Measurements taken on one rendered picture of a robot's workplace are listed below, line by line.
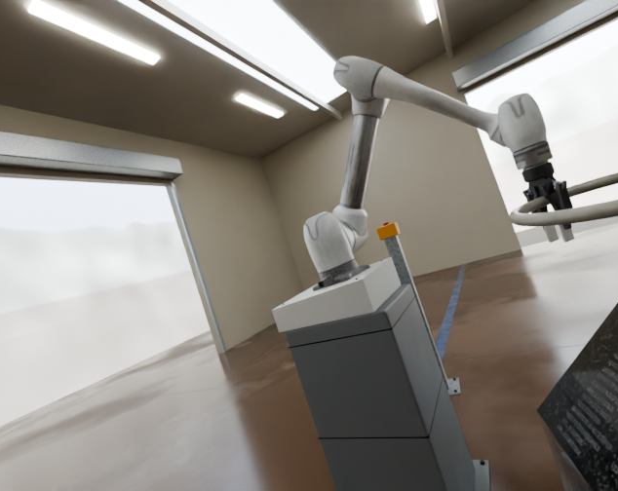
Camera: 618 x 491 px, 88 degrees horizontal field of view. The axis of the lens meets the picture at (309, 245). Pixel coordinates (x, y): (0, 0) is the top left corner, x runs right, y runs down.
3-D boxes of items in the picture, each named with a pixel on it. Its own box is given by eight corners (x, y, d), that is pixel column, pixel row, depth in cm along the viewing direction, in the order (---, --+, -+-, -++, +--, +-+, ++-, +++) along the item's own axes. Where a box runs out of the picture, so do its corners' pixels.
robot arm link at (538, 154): (527, 147, 89) (534, 168, 89) (556, 136, 90) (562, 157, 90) (504, 156, 98) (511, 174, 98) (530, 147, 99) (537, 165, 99)
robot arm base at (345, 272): (305, 295, 121) (299, 282, 122) (336, 278, 138) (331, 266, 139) (342, 283, 110) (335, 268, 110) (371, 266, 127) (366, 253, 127)
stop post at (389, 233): (458, 378, 205) (403, 218, 210) (461, 395, 186) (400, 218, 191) (427, 383, 212) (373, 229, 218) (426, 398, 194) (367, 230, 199)
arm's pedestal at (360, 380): (335, 559, 111) (264, 339, 115) (376, 459, 155) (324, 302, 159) (493, 591, 87) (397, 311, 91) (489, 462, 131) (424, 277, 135)
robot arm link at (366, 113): (318, 252, 141) (337, 245, 160) (352, 262, 134) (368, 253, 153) (347, 60, 121) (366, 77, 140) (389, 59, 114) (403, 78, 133)
